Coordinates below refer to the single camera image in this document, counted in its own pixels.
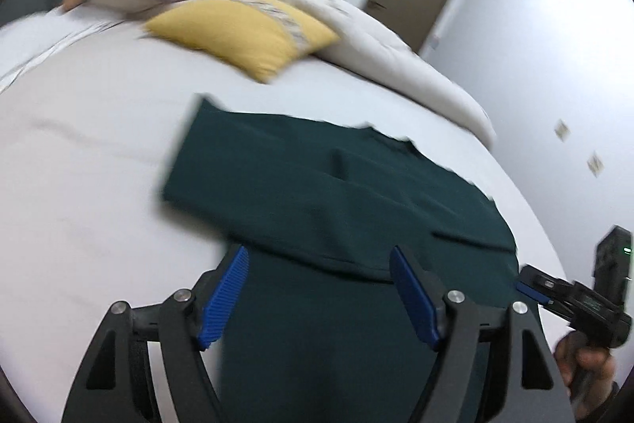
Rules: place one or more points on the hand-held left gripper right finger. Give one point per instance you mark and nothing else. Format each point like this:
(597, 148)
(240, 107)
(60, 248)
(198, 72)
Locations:
(413, 299)

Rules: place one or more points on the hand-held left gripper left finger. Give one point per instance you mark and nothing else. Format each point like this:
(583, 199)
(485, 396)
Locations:
(225, 299)

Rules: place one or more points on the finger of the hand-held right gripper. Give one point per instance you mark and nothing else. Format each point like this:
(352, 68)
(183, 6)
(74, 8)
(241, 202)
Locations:
(547, 282)
(532, 291)

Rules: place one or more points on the dark green sweater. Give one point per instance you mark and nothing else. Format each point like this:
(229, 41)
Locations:
(322, 185)

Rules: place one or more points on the person's right hand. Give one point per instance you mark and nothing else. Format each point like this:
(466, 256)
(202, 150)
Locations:
(589, 368)

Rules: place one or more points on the bed with white sheet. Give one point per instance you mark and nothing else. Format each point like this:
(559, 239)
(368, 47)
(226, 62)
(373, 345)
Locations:
(89, 155)

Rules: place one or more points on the beige duvet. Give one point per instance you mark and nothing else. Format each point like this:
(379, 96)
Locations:
(376, 51)

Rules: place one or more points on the yellow pillow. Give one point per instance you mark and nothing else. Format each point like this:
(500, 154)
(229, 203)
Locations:
(237, 29)

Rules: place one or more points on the beige wall socket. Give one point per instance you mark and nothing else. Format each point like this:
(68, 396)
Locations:
(595, 164)
(562, 129)

